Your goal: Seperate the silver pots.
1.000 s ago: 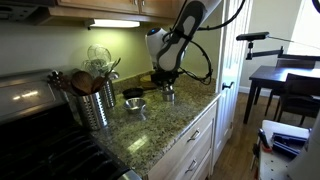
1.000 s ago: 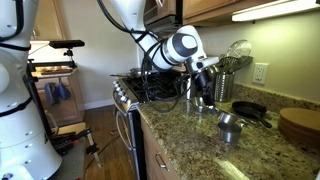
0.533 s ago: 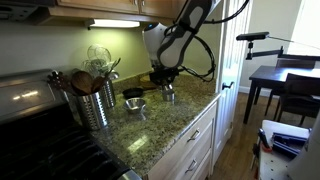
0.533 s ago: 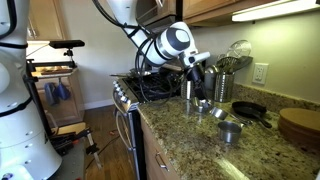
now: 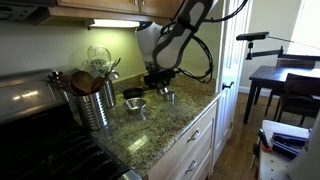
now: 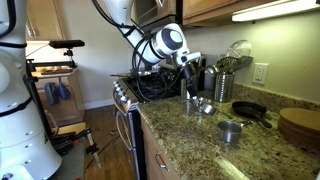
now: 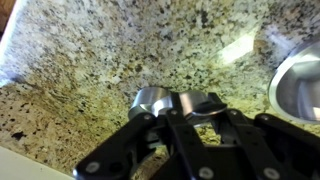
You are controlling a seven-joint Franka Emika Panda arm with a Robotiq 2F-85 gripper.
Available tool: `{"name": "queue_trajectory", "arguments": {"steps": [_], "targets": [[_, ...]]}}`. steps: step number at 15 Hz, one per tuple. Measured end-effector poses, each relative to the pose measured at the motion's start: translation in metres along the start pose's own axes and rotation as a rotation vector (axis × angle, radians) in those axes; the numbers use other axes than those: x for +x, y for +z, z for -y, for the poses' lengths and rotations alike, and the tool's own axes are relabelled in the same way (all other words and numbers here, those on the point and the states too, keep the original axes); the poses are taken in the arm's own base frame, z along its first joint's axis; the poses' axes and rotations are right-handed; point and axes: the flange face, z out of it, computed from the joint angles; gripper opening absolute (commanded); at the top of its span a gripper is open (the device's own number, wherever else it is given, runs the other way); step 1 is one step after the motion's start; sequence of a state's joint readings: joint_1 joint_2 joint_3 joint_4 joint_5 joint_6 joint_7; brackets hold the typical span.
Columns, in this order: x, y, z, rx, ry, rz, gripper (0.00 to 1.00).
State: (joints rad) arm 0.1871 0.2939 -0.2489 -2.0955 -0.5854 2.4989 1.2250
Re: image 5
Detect metal whisk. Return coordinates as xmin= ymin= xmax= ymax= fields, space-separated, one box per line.
xmin=81 ymin=58 xmax=108 ymax=78

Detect large silver measuring pot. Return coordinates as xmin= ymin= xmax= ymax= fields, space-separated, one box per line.
xmin=161 ymin=90 xmax=176 ymax=103

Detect stainless steel gas stove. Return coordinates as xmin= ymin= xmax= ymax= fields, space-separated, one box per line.
xmin=0 ymin=69 xmax=143 ymax=180

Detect under cabinet light strip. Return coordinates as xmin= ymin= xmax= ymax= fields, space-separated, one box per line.
xmin=84 ymin=18 xmax=141 ymax=30

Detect dark bowl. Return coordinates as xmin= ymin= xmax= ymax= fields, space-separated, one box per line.
xmin=122 ymin=87 xmax=145 ymax=100

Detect wooden base cabinet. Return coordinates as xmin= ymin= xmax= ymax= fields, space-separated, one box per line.
xmin=145 ymin=94 xmax=221 ymax=180

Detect dark wooden dining chair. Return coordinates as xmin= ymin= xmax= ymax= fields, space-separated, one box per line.
xmin=264 ymin=73 xmax=320 ymax=127
xmin=275 ymin=58 xmax=316 ymax=70

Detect silver metal bowl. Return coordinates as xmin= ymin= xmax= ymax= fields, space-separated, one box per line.
xmin=122 ymin=97 xmax=147 ymax=115

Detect round wire skimmer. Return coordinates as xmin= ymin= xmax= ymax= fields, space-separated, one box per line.
xmin=86 ymin=44 xmax=113 ymax=65

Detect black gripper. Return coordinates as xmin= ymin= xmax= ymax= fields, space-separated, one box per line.
xmin=143 ymin=68 xmax=177 ymax=96

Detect perforated workbench top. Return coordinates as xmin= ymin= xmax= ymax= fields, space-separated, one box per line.
xmin=258 ymin=119 xmax=313 ymax=180

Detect metal drawer handle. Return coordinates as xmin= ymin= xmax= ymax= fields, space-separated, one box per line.
xmin=186 ymin=129 xmax=201 ymax=143
xmin=184 ymin=159 xmax=199 ymax=175

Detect black door lever handle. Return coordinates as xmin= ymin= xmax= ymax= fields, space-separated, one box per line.
xmin=221 ymin=81 xmax=236 ymax=91

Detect black stereo camera bar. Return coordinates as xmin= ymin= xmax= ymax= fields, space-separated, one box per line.
xmin=235 ymin=31 xmax=271 ymax=42

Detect black clamp with orange trigger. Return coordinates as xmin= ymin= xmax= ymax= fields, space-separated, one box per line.
xmin=252 ymin=128 xmax=273 ymax=180

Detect silver ladle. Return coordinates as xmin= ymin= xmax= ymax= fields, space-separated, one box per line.
xmin=107 ymin=70 xmax=120 ymax=82

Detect dark wooden pasta fork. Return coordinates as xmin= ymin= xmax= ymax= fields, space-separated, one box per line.
xmin=46 ymin=70 xmax=74 ymax=95

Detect stainless steel microwave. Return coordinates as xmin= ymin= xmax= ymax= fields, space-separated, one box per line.
xmin=0 ymin=0 xmax=56 ymax=23

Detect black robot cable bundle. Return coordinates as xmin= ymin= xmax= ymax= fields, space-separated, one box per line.
xmin=159 ymin=0 xmax=250 ymax=85

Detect large wooden spoon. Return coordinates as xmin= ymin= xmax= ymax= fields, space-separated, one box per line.
xmin=70 ymin=70 xmax=95 ymax=97

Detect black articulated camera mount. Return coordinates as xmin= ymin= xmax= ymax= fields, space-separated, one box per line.
xmin=245 ymin=40 xmax=320 ymax=63

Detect white panel door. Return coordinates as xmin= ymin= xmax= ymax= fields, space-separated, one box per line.
xmin=212 ymin=0 xmax=255 ymax=168

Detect dark wooden dining table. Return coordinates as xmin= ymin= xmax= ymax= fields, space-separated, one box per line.
xmin=243 ymin=64 xmax=320 ymax=125

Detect small wooden spoon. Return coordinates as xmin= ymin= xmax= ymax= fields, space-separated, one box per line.
xmin=90 ymin=75 xmax=107 ymax=95

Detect wooden wall cabinets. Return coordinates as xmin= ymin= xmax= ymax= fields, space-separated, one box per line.
xmin=33 ymin=0 xmax=180 ymax=26

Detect perforated steel utensil holder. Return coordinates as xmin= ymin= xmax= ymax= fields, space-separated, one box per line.
xmin=99 ymin=79 xmax=118 ymax=110
xmin=75 ymin=90 xmax=110 ymax=131

